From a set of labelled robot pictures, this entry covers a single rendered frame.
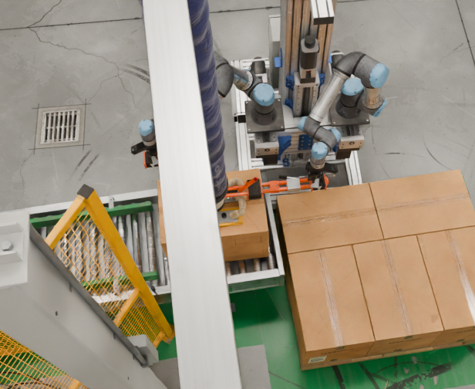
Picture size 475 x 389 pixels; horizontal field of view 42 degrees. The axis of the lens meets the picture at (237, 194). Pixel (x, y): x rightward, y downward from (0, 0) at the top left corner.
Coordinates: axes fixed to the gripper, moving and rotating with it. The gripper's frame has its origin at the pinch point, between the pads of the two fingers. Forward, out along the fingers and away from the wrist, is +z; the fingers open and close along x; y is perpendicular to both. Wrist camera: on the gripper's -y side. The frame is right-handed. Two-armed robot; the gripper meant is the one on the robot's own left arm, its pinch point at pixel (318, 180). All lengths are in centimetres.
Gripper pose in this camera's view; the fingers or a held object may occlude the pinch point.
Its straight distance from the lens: 342.2
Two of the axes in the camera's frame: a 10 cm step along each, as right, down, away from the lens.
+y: -9.9, 1.2, -0.1
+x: 1.1, 8.8, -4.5
